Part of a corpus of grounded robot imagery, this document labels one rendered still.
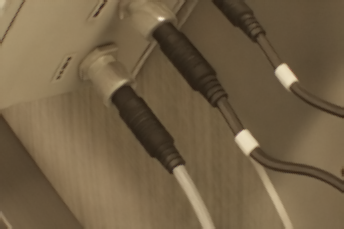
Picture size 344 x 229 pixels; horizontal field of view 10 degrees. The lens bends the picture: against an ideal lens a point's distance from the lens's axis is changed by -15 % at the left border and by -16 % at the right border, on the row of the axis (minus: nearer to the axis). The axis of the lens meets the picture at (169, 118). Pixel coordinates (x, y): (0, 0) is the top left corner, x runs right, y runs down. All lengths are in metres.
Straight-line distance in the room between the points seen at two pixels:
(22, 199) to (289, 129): 0.15
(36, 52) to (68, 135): 0.11
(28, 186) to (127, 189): 0.06
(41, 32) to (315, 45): 0.11
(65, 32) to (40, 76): 0.03
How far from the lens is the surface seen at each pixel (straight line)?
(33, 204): 0.94
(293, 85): 0.79
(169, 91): 0.89
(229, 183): 0.87
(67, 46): 0.84
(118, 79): 0.85
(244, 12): 0.80
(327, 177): 0.79
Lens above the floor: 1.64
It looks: 9 degrees down
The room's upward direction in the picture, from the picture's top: 3 degrees counter-clockwise
